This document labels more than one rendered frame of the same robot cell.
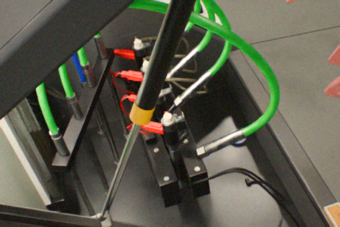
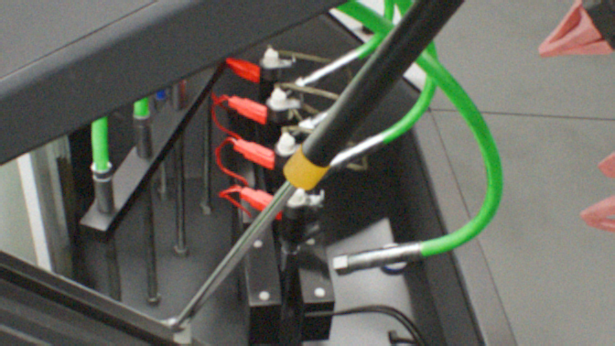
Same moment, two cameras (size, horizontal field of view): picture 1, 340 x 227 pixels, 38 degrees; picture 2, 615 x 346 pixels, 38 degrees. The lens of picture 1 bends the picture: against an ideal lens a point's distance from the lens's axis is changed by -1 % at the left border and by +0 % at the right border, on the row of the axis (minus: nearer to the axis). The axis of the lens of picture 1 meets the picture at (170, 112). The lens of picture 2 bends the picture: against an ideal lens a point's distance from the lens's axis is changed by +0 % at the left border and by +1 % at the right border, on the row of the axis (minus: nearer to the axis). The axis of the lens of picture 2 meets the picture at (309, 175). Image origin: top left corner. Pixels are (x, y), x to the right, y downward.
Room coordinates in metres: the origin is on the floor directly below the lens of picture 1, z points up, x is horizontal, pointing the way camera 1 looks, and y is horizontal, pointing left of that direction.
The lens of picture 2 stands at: (-0.03, 0.05, 1.79)
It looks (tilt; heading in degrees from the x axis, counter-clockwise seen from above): 44 degrees down; 355
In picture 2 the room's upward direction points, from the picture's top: 7 degrees clockwise
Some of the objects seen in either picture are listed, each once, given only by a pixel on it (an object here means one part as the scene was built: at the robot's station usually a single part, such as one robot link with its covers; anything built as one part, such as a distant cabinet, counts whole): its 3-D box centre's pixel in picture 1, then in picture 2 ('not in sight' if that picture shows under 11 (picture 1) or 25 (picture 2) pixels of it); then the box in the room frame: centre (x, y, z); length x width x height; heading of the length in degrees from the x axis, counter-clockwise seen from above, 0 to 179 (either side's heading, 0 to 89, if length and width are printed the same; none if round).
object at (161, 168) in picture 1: (166, 141); (273, 233); (0.75, 0.02, 0.91); 0.34 x 0.10 x 0.15; 8
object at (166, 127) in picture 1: (180, 153); (297, 259); (0.64, 0.00, 1.00); 0.05 x 0.03 x 0.21; 98
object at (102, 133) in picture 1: (93, 109); (162, 149); (0.88, 0.18, 0.93); 0.02 x 0.02 x 0.19; 8
